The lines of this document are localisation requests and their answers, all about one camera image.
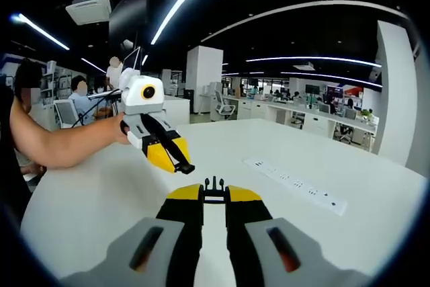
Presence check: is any black laptop stand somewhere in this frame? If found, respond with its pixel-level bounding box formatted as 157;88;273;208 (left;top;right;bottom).
75;93;120;126

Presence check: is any large black panel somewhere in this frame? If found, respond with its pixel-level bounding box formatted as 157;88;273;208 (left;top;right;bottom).
109;0;151;49

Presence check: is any white office desk row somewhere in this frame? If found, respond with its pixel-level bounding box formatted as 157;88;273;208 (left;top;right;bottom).
223;93;379;152

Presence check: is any black plastic buckle pronged part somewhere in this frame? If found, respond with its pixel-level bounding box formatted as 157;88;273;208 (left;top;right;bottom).
203;176;225;204

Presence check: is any red blue wall screen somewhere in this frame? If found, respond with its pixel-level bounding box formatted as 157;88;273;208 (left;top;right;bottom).
327;84;363;99

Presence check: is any silver laptop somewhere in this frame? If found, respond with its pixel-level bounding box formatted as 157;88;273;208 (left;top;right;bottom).
87;46;142;100

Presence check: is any person's left hand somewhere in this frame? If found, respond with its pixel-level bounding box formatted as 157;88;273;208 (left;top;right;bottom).
114;114;132;145

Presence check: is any white table socket panel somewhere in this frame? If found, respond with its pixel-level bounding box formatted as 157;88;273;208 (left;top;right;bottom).
243;157;348;216

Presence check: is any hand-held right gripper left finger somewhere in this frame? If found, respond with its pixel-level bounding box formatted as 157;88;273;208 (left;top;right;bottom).
62;183;205;287

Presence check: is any white office chair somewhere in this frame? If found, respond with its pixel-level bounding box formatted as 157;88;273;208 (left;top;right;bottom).
214;90;237;122

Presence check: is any person's dark shirt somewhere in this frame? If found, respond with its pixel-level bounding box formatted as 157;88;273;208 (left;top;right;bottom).
0;85;33;227

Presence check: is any person's head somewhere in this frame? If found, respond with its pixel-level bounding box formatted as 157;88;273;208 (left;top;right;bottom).
15;60;43;90

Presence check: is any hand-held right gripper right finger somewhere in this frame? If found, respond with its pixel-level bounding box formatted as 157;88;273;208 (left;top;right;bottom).
224;185;372;287

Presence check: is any white chair back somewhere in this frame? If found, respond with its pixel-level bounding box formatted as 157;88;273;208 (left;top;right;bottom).
53;98;80;129

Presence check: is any long ceiling light strip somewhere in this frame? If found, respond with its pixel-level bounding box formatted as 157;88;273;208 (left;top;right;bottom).
150;0;222;46

